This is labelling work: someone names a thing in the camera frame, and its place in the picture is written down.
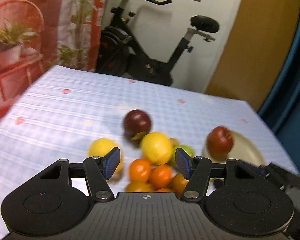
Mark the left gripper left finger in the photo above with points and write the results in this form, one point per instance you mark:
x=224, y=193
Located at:
x=98, y=170

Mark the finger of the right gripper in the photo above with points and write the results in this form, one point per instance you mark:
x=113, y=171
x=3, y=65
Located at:
x=280, y=177

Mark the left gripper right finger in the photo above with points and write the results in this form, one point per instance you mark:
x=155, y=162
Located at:
x=196, y=170

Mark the red apple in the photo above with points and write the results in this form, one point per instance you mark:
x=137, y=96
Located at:
x=219, y=142

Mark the yellow lemon left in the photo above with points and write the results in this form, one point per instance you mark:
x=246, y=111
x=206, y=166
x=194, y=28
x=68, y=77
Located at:
x=101, y=147

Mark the yellow lemon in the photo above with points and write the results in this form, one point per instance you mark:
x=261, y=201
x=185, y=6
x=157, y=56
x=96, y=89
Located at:
x=101, y=147
x=156, y=148

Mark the large orange tangerine right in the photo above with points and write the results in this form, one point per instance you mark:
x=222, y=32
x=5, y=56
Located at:
x=178, y=184

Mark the green apple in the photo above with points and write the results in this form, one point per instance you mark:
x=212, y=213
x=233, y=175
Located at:
x=186, y=148

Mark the small brown kiwi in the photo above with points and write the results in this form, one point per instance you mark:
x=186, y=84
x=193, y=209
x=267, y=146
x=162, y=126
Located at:
x=174, y=142

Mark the orange tangerine back right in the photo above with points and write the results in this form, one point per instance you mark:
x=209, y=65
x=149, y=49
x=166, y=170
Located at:
x=160, y=177

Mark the orange tangerine front middle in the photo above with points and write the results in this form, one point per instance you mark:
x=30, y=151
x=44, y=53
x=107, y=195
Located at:
x=165, y=190

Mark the orange tangerine back left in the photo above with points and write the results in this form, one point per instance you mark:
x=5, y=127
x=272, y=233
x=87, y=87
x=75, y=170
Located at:
x=140, y=170

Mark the speckled orange tangerine front left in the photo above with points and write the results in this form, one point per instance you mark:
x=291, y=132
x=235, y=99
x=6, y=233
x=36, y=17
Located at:
x=138, y=186

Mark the yellow lemon centre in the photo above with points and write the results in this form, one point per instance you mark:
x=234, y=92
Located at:
x=156, y=148

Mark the beige round plate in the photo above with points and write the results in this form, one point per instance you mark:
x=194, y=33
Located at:
x=242, y=148

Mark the dark purple passion fruit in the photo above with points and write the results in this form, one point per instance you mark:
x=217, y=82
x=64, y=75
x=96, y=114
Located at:
x=137, y=124

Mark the blue plaid tablecloth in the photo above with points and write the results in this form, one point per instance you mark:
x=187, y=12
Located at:
x=65, y=110

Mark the teal curtain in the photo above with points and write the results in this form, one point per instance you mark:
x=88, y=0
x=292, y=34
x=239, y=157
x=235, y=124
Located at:
x=281, y=108

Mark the wooden door panel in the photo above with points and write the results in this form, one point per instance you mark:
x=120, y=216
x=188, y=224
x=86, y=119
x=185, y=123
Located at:
x=256, y=49

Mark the printed room backdrop cloth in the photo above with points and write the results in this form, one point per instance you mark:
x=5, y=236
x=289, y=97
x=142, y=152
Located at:
x=38, y=34

